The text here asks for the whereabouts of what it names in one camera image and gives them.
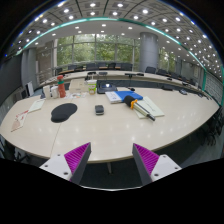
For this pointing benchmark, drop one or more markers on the green printed paper cup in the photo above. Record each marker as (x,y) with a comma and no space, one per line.
(92,86)

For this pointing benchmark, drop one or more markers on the white cardboard box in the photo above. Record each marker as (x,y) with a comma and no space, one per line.
(78,85)

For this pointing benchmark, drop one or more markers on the white lidded mug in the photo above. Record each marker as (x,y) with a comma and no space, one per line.
(55,92)

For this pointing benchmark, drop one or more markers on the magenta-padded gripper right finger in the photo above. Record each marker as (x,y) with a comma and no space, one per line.
(151,164)

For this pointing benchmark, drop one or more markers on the red drink bottle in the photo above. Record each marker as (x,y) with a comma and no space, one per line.
(61,88)

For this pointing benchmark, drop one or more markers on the black computer mouse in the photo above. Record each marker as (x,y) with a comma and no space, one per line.
(99,109)

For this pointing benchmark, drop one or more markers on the white booklet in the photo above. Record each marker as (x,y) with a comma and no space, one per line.
(36,105)

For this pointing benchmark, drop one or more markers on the stack of white paper cups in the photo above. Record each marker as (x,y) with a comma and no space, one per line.
(46,92)

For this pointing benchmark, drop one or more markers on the handheld microphone with foam head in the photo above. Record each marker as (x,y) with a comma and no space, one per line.
(129,101)

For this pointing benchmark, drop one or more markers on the colourful sticker sheet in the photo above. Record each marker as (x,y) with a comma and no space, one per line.
(78,95)

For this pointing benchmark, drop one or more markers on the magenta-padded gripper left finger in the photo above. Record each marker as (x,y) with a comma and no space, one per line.
(71,163)

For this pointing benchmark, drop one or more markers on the red and white leaflet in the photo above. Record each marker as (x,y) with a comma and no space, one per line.
(19,120)

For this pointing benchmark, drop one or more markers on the black conference microphone unit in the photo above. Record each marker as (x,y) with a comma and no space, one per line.
(106,88)

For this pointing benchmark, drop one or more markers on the dark office chairs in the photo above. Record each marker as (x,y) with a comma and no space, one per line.
(150,69)

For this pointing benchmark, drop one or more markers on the long curved conference desk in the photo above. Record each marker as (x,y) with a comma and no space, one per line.
(116,76)

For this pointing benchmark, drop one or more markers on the black mouse pad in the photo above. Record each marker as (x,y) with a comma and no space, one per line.
(63,112)

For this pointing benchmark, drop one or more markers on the pale green paper sheet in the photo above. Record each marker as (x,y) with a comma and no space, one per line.
(152,105)

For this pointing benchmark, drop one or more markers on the ceiling lights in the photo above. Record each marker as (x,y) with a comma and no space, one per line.
(92,13)

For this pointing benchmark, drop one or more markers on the blue and white book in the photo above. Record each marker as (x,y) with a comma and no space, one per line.
(128,95)

